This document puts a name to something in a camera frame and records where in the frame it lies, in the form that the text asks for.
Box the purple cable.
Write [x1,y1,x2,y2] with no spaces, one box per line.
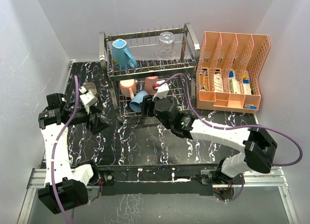
[49,75,82,224]
[155,73,303,203]

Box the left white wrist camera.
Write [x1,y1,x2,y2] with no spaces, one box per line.
[79,86,97,107]

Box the blue white box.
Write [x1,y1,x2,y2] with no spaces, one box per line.
[228,69,252,95]

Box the dusty pink tumbler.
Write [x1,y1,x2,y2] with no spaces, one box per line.
[144,76,158,95]

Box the steel two-tier dish rack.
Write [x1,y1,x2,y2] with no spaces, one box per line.
[99,23,200,124]

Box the yellow striped box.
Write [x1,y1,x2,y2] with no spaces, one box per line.
[200,68,209,91]

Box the white medicine box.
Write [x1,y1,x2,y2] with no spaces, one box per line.
[214,73,224,93]

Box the small blue cap item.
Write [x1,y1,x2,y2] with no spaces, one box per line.
[244,104,257,110]

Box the orange plastic file organizer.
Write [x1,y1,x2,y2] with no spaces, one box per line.
[196,32,271,113]

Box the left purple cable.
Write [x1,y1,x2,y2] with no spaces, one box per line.
[49,75,82,224]

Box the clear glass cup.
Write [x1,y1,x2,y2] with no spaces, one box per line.
[157,32,175,60]

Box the light blue tumbler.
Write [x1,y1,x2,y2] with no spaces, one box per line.
[129,91,148,112]

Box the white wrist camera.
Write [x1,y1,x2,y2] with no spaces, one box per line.
[79,86,97,107]
[153,80,170,101]

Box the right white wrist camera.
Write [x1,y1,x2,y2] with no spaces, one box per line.
[153,80,170,101]

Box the cream and brown steel cup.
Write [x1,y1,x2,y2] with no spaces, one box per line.
[83,82,98,98]

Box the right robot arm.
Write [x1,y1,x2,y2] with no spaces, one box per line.
[141,95,277,184]

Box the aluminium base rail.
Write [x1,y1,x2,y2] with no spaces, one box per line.
[16,167,298,224]

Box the blue handled mug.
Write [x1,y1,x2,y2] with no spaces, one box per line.
[112,38,138,70]

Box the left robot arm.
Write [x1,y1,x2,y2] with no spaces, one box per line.
[38,92,109,214]

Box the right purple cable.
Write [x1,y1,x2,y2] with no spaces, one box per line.
[155,73,303,203]

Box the peach handled mug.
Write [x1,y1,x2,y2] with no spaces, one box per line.
[120,79,136,99]

